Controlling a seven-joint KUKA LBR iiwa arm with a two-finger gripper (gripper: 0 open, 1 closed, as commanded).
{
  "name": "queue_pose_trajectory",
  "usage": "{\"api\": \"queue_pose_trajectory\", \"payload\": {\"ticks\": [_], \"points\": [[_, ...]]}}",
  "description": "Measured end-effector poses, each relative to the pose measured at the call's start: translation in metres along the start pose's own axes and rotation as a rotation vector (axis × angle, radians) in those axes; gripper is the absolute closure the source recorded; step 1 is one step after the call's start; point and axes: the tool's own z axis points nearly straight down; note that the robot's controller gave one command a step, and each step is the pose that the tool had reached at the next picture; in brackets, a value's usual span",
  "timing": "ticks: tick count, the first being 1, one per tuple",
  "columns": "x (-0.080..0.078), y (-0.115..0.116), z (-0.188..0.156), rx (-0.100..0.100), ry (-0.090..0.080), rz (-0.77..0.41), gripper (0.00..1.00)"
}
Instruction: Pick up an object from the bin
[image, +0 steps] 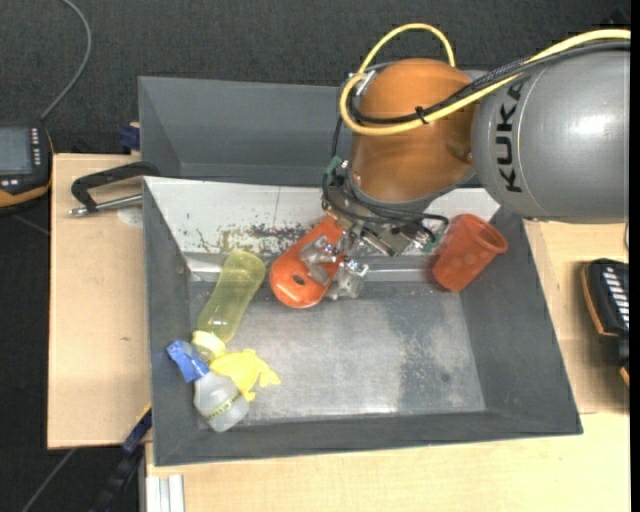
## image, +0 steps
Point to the grey metal bin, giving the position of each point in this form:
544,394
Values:
350,360

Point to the orange plastic cup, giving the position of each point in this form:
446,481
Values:
465,255

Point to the orange plastic piece with hole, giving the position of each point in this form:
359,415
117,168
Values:
292,272

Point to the clear yellow spray bottle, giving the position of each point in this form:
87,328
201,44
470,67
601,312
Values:
232,290

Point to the white spray bottle blue head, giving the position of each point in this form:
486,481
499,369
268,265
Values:
220,405

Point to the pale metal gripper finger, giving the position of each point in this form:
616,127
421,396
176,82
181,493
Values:
350,282
317,260

